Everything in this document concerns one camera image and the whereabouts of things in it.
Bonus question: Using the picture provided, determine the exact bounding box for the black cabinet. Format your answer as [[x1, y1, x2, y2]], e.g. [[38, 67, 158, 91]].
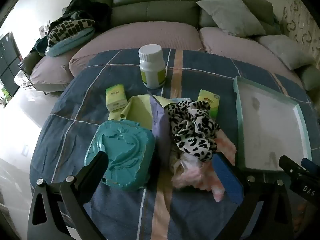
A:
[[0, 32, 20, 98]]

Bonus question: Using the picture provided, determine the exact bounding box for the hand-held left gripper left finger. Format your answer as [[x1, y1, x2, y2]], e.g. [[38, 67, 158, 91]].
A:
[[27, 151, 109, 240]]

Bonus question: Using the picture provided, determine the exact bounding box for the grey-green sofa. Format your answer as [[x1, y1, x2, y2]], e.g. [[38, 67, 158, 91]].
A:
[[22, 0, 320, 98]]

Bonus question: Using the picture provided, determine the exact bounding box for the white plastic bottle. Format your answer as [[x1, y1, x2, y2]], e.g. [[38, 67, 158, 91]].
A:
[[138, 44, 166, 89]]

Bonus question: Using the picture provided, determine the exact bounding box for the green tissue packet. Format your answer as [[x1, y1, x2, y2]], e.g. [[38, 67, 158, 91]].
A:
[[105, 84, 128, 112], [198, 89, 220, 118]]

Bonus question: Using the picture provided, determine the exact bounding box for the yellow-green cloth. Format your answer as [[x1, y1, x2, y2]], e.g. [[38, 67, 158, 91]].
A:
[[108, 94, 175, 130]]

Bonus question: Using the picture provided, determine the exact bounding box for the grey square pillow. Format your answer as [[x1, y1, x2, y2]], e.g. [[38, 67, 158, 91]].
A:
[[196, 0, 267, 37]]

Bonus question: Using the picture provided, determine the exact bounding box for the blue plaid blanket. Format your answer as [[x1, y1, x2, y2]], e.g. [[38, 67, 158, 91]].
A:
[[29, 49, 315, 240]]

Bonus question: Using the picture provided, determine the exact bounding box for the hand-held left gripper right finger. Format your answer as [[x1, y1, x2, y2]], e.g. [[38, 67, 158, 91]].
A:
[[212, 152, 293, 240]]

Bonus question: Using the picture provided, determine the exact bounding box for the dark clothing pile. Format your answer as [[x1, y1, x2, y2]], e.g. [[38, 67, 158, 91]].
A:
[[61, 0, 112, 30]]

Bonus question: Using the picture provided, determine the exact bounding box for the green sofa cushion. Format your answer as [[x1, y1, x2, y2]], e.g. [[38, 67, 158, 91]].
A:
[[299, 65, 320, 90]]

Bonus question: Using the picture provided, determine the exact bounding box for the teal plastic case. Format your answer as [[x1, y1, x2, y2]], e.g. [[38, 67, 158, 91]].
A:
[[84, 119, 157, 193]]

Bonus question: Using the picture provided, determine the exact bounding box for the pale grey pillow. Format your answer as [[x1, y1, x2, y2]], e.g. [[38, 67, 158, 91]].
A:
[[255, 34, 317, 70]]

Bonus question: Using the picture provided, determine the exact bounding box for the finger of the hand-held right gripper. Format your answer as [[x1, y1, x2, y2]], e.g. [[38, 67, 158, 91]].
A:
[[278, 155, 304, 180], [301, 157, 316, 174]]

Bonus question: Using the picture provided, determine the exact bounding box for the pink sofa seat cover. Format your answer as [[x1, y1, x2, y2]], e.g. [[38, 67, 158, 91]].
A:
[[199, 27, 308, 85], [30, 21, 203, 85]]

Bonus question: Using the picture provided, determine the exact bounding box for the pale pink soft item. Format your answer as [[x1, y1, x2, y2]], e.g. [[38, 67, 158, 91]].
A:
[[170, 152, 200, 178]]

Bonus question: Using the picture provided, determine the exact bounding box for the white tray with teal rim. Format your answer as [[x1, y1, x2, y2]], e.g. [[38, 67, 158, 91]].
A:
[[233, 76, 313, 172]]

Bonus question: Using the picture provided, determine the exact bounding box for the leopard print scrunchie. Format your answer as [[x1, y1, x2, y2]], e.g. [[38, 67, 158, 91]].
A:
[[164, 99, 220, 163]]

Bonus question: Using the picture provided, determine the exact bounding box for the pink white fluffy cloth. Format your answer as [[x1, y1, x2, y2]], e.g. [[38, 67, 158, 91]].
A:
[[172, 130, 237, 203]]

